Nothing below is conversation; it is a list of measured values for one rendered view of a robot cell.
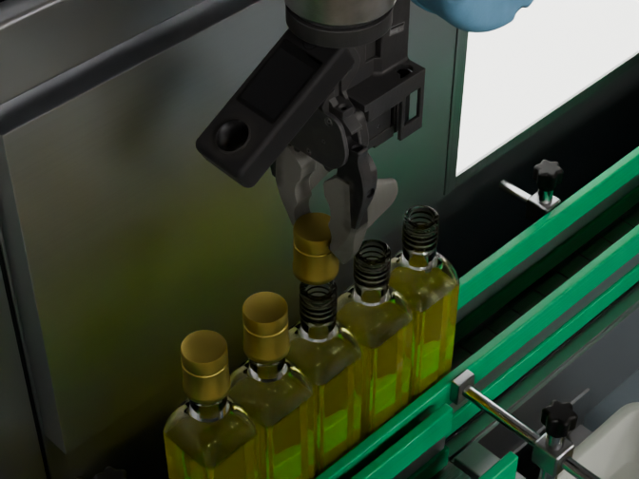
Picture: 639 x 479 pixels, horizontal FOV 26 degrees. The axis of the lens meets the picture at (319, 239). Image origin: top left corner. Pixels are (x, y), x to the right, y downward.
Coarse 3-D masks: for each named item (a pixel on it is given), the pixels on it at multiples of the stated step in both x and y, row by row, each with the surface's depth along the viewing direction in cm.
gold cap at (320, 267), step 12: (312, 216) 103; (324, 216) 103; (300, 228) 102; (312, 228) 102; (324, 228) 102; (300, 240) 102; (312, 240) 101; (324, 240) 101; (300, 252) 103; (312, 252) 102; (324, 252) 102; (300, 264) 103; (312, 264) 103; (324, 264) 103; (336, 264) 104; (300, 276) 104; (312, 276) 104; (324, 276) 104; (336, 276) 105
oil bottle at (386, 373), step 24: (360, 312) 112; (384, 312) 112; (408, 312) 114; (360, 336) 112; (384, 336) 112; (408, 336) 115; (384, 360) 114; (408, 360) 118; (384, 384) 117; (408, 384) 120; (384, 408) 119; (360, 432) 120
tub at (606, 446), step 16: (624, 416) 136; (592, 432) 135; (608, 432) 135; (624, 432) 138; (576, 448) 133; (592, 448) 134; (608, 448) 136; (624, 448) 139; (592, 464) 135; (608, 464) 138; (624, 464) 141
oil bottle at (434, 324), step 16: (400, 256) 116; (400, 272) 115; (416, 272) 115; (432, 272) 115; (448, 272) 116; (400, 288) 115; (416, 288) 115; (432, 288) 115; (448, 288) 117; (416, 304) 115; (432, 304) 116; (448, 304) 118; (416, 320) 116; (432, 320) 117; (448, 320) 120; (416, 336) 117; (432, 336) 119; (448, 336) 121; (416, 352) 119; (432, 352) 120; (448, 352) 123; (416, 368) 120; (432, 368) 122; (448, 368) 124; (416, 384) 121; (432, 384) 124
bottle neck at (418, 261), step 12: (408, 216) 113; (420, 216) 114; (432, 216) 113; (408, 228) 112; (420, 228) 112; (432, 228) 112; (408, 240) 113; (420, 240) 113; (432, 240) 113; (408, 252) 114; (420, 252) 113; (432, 252) 114; (408, 264) 115; (420, 264) 115; (432, 264) 115
